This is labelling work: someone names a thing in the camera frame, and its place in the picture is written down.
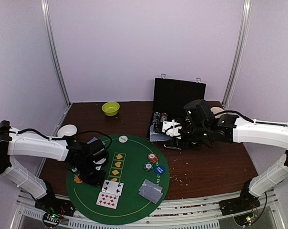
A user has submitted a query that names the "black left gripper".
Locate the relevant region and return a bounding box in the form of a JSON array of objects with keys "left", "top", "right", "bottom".
[{"left": 77, "top": 157, "right": 106, "bottom": 188}]

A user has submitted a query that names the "blue playing card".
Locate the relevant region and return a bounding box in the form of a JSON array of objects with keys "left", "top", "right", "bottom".
[
  {"left": 87, "top": 137, "right": 105, "bottom": 147},
  {"left": 142, "top": 179, "right": 163, "bottom": 192},
  {"left": 139, "top": 186, "right": 163, "bottom": 204}
]

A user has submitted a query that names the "orange big blind button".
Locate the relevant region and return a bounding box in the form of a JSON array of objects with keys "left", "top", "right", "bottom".
[{"left": 75, "top": 176, "right": 83, "bottom": 184}]

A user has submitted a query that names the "ace of clubs card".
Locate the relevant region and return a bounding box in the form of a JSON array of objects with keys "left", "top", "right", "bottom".
[{"left": 101, "top": 180, "right": 124, "bottom": 196}]

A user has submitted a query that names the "white dealer button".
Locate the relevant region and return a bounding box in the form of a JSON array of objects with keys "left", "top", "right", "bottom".
[{"left": 118, "top": 135, "right": 128, "bottom": 143}]

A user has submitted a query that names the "ten of diamonds card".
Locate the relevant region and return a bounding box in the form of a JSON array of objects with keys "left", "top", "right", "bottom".
[{"left": 96, "top": 192, "right": 119, "bottom": 209}]

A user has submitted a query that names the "blue playing card deck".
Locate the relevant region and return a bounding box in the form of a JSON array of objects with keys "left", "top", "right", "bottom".
[{"left": 149, "top": 125, "right": 171, "bottom": 142}]

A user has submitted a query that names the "red cream poker chip stack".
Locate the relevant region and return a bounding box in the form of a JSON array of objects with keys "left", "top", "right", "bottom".
[{"left": 148, "top": 153, "right": 158, "bottom": 163}]

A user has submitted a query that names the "blue small blind button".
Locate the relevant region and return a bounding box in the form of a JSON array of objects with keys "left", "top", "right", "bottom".
[{"left": 154, "top": 166, "right": 166, "bottom": 175}]

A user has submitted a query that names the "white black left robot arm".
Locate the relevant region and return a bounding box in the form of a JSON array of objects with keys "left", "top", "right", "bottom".
[{"left": 0, "top": 120, "right": 109, "bottom": 212}]

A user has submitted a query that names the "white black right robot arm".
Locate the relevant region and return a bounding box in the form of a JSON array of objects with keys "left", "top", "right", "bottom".
[{"left": 156, "top": 142, "right": 284, "bottom": 200}]

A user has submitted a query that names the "white patterned ceramic mug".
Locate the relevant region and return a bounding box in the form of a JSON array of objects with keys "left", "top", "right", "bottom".
[{"left": 211, "top": 106, "right": 226, "bottom": 118}]

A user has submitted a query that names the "orange white bowl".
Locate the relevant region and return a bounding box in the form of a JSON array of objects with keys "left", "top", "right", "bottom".
[{"left": 57, "top": 124, "right": 77, "bottom": 137}]

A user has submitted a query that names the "black poker chip case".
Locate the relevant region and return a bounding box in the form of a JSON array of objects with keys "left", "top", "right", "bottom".
[{"left": 147, "top": 76, "right": 206, "bottom": 149}]

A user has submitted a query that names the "round green poker mat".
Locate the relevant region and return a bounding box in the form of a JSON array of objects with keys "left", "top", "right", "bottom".
[{"left": 66, "top": 135, "right": 170, "bottom": 225}]

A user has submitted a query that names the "lime green plastic bowl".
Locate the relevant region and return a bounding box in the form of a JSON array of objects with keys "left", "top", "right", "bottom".
[{"left": 102, "top": 102, "right": 120, "bottom": 116}]

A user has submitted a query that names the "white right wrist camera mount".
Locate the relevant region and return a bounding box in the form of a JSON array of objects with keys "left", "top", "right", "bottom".
[{"left": 161, "top": 119, "right": 182, "bottom": 139}]

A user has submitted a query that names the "silver case handle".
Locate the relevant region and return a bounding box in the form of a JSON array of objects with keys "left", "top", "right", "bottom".
[{"left": 163, "top": 144, "right": 182, "bottom": 150}]

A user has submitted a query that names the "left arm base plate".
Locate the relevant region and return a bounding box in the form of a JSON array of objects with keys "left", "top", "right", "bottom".
[{"left": 34, "top": 198, "right": 75, "bottom": 217}]

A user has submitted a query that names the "silver aluminium frame post right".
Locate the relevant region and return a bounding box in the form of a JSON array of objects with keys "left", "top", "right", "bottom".
[{"left": 222, "top": 0, "right": 252, "bottom": 109}]

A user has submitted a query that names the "silver aluminium frame post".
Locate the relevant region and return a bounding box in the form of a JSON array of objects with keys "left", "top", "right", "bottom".
[
  {"left": 40, "top": 0, "right": 71, "bottom": 105},
  {"left": 222, "top": 0, "right": 252, "bottom": 109}
]

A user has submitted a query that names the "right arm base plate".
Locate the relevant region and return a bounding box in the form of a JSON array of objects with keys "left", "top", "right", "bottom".
[{"left": 219, "top": 197, "right": 260, "bottom": 216}]

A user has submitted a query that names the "silver aluminium frame post left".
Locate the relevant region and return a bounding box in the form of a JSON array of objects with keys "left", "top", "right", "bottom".
[{"left": 40, "top": 0, "right": 71, "bottom": 105}]

